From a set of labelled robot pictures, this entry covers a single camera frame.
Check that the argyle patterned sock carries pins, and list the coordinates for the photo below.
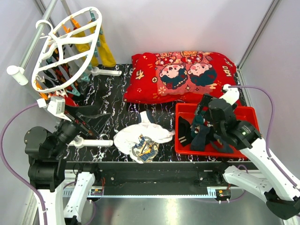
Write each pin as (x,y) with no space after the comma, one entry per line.
(57,69)

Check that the red cartoon print pillow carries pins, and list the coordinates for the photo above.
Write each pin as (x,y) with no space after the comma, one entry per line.
(178,76)

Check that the red sock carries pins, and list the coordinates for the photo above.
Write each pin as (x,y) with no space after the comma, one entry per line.
(70,102)

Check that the red plastic bin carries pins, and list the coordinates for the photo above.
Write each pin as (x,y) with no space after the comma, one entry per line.
(187,110)

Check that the teal sock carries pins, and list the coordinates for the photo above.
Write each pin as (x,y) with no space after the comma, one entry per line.
(197,123)

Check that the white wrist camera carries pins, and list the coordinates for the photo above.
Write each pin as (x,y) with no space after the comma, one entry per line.
(231,94)
(55,106)

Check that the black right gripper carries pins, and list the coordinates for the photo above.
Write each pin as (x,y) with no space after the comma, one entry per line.
(208,109)

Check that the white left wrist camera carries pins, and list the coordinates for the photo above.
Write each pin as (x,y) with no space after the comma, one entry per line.
(55,106)

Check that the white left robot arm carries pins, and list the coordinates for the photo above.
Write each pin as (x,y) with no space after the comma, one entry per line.
(47,167)

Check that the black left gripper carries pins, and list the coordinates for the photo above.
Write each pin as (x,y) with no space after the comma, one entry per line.
(95,124)

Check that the white printed t-shirt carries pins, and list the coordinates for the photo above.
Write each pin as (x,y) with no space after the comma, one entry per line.
(141,141)

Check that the yellow sock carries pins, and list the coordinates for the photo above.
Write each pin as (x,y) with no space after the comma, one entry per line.
(105,53)
(84,47)

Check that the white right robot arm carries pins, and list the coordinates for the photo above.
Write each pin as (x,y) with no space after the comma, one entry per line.
(280,190)

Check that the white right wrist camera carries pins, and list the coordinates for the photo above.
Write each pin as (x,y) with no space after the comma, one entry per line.
(231,94)

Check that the black striped sock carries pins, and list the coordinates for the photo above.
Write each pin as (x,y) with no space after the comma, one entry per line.
(184,132)

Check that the navy blue sock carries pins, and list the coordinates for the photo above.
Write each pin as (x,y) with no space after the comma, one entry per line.
(221,146)
(199,139)

